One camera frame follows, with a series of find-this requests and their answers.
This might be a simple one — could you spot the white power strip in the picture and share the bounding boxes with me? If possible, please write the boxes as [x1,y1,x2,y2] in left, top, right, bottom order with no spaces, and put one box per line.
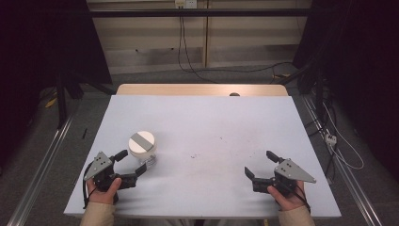
[325,133,338,147]

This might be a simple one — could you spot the aluminium floor rail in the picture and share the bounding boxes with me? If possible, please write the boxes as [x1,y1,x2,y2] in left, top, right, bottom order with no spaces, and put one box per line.
[300,94,383,226]
[7,114,76,226]

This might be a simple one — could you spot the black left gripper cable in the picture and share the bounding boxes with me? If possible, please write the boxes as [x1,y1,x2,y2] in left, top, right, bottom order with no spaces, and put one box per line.
[82,163,95,210]

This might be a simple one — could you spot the person's right hand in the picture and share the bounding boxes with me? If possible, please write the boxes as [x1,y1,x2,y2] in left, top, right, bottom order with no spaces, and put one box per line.
[266,180,307,212]

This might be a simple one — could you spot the white floor cable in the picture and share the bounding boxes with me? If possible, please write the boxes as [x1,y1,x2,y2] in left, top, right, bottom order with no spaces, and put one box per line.
[322,102,365,171]

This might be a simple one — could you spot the white wall socket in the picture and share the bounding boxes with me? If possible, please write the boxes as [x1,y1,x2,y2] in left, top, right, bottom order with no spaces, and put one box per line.
[174,0,199,9]

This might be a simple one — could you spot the black horizontal metal bar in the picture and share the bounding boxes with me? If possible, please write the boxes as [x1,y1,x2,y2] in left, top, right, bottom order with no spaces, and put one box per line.
[88,8,314,18]

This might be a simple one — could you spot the black metal stand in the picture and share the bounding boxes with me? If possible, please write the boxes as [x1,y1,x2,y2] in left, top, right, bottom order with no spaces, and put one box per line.
[56,73,70,130]

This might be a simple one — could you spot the black hanging power cable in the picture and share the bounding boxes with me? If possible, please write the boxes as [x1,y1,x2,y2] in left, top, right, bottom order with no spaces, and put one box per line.
[177,15,295,85]

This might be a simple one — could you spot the glass jar with white lid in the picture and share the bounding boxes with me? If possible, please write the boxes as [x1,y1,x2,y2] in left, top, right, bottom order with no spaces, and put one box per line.
[127,130,158,168]

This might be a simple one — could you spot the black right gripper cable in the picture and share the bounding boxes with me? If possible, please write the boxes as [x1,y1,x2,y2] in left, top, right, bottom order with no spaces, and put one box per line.
[276,182,312,215]

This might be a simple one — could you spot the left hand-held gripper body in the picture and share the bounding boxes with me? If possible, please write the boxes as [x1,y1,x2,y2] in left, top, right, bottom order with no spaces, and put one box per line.
[83,151,139,192]

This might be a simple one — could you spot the black curtain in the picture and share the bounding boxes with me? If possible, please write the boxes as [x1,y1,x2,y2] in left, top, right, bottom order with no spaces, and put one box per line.
[0,0,113,170]
[293,0,399,183]

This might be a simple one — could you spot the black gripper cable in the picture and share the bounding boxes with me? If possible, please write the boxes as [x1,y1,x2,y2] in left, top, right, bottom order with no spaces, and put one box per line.
[276,182,312,215]
[82,163,95,210]

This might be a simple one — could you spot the person's left hand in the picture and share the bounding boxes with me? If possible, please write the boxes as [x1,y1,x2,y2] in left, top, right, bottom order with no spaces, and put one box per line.
[86,177,122,205]

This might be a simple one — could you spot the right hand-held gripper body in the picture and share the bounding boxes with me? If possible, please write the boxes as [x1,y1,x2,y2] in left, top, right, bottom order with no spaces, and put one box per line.
[252,158,317,197]

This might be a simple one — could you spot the white table mat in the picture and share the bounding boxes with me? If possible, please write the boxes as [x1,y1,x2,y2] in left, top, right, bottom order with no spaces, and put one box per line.
[63,94,343,219]

